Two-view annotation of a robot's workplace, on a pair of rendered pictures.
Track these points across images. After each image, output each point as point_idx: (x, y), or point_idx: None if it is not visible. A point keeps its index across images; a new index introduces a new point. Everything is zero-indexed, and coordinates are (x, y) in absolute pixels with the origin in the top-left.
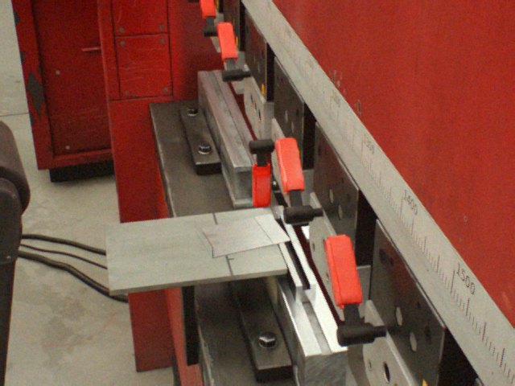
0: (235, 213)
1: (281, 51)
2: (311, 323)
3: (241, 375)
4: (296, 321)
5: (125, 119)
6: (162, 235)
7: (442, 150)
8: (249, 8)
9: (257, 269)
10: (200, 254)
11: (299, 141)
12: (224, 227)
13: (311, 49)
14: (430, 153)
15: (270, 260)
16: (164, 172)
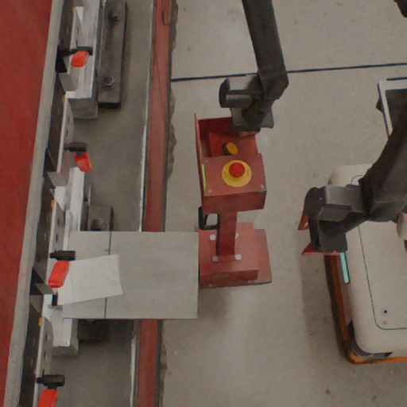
0: (87, 313)
1: (45, 125)
2: (70, 195)
3: (122, 219)
4: (79, 198)
5: None
6: (151, 292)
7: None
8: (32, 245)
9: (91, 234)
10: (127, 261)
11: (61, 92)
12: (102, 291)
13: (47, 32)
14: None
15: (79, 242)
16: None
